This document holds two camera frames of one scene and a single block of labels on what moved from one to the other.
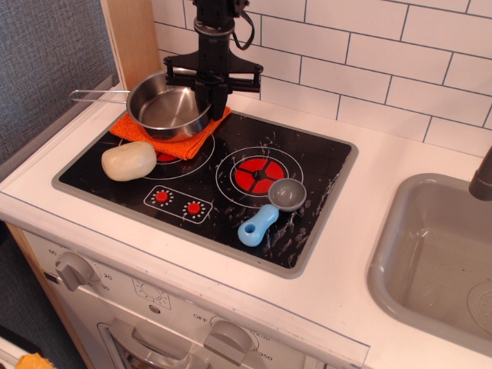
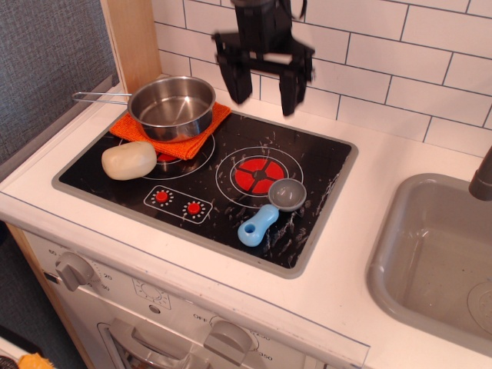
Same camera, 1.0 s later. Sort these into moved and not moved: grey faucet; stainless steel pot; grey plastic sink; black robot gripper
Moved: black robot gripper
Not moved: grey faucet; stainless steel pot; grey plastic sink
